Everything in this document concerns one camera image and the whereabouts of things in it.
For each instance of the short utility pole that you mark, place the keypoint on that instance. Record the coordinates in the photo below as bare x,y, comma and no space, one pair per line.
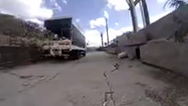
101,39

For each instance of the pale rock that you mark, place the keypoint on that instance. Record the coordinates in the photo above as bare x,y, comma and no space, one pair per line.
122,55

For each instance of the white truck with dark box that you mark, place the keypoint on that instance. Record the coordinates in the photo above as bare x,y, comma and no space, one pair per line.
70,34

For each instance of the grey concrete road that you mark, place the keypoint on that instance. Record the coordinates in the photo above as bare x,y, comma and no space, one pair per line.
69,88

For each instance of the steel lattice pylon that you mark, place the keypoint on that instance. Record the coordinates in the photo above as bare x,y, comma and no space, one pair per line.
142,3

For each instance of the palm plant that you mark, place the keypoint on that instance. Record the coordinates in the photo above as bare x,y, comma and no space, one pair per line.
182,16

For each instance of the dry overgrown hillside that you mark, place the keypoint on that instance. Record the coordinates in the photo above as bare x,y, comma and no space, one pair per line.
2,28

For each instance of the grey concrete barrier wall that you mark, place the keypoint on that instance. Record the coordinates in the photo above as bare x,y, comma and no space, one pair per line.
179,55

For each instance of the dark stone retaining wall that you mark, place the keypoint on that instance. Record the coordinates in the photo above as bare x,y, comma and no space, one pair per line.
5,56

